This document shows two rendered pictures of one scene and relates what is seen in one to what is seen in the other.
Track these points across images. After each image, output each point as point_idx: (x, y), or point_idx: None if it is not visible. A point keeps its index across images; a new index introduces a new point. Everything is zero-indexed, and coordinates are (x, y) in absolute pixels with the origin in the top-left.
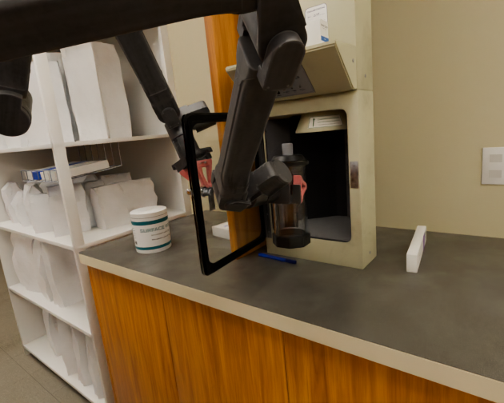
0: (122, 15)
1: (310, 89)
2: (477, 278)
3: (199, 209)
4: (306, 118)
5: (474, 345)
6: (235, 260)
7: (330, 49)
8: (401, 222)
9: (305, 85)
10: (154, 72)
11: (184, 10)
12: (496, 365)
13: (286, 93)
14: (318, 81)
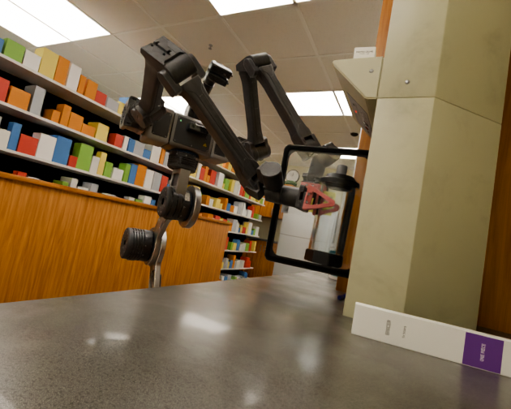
0: (148, 84)
1: (365, 113)
2: (354, 360)
3: (274, 207)
4: None
5: (169, 301)
6: (333, 289)
7: (336, 70)
8: None
9: (362, 110)
10: (291, 123)
11: (152, 77)
12: (135, 297)
13: (367, 123)
14: (358, 101)
